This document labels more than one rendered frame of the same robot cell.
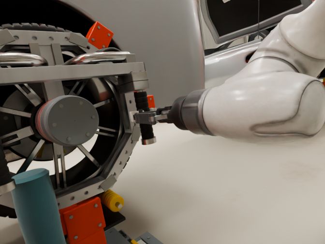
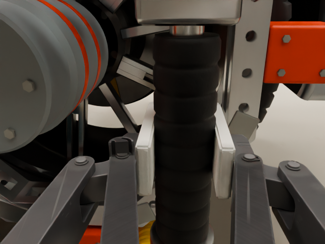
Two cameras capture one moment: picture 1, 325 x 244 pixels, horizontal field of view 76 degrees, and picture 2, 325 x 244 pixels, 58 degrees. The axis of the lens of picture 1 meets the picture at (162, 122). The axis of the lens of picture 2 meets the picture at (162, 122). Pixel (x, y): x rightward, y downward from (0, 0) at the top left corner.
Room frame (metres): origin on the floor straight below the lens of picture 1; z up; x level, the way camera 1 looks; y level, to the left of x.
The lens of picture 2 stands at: (0.45, -0.04, 0.91)
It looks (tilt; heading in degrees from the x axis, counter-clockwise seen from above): 22 degrees down; 40
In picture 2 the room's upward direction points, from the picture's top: straight up
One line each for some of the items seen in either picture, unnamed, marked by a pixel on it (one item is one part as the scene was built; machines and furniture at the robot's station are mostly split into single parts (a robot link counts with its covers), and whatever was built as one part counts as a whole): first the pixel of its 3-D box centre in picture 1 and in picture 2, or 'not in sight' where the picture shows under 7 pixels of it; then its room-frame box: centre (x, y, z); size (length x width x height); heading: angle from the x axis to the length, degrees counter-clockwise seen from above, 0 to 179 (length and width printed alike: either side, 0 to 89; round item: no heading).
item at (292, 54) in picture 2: (141, 105); (294, 51); (0.86, 0.08, 0.85); 0.09 x 0.08 x 0.07; 127
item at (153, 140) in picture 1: (144, 116); (184, 151); (0.58, 0.05, 0.83); 0.04 x 0.04 x 0.16
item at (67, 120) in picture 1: (65, 120); (32, 60); (0.61, 0.28, 0.85); 0.21 x 0.14 x 0.14; 37
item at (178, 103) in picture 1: (180, 113); not in sight; (0.46, -0.04, 0.83); 0.09 x 0.08 x 0.07; 37
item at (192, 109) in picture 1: (205, 112); not in sight; (0.40, -0.09, 0.83); 0.09 x 0.06 x 0.09; 127
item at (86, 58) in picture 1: (91, 53); not in sight; (0.63, 0.17, 1.03); 0.19 x 0.18 x 0.11; 37
